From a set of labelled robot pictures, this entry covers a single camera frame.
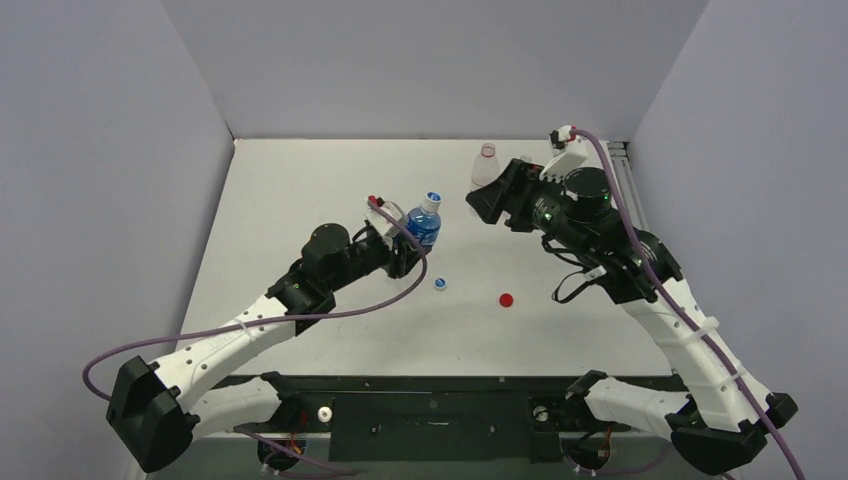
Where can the red label water bottle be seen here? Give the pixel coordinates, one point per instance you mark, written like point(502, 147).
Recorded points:
point(485, 167)

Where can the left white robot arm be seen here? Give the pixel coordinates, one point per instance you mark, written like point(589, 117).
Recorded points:
point(158, 408)

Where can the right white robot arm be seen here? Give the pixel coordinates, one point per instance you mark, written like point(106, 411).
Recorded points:
point(724, 417)

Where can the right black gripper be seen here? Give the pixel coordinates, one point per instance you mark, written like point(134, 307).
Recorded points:
point(510, 195)

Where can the red bottle cap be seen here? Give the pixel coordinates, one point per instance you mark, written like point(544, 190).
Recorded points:
point(505, 300)

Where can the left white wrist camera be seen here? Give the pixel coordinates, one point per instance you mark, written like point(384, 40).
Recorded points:
point(385, 216)

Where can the blue white bottle cap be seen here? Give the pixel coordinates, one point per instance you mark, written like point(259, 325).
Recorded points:
point(433, 197)

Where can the blue label water bottle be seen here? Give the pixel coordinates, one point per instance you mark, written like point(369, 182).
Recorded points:
point(424, 222)

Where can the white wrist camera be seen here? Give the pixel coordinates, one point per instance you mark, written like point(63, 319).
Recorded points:
point(568, 153)
point(385, 216)

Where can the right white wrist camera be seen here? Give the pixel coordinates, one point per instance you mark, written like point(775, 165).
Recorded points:
point(568, 153)

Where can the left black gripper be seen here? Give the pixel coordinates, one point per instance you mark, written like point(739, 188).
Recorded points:
point(401, 259)

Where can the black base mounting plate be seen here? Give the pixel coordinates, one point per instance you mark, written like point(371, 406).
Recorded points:
point(358, 419)

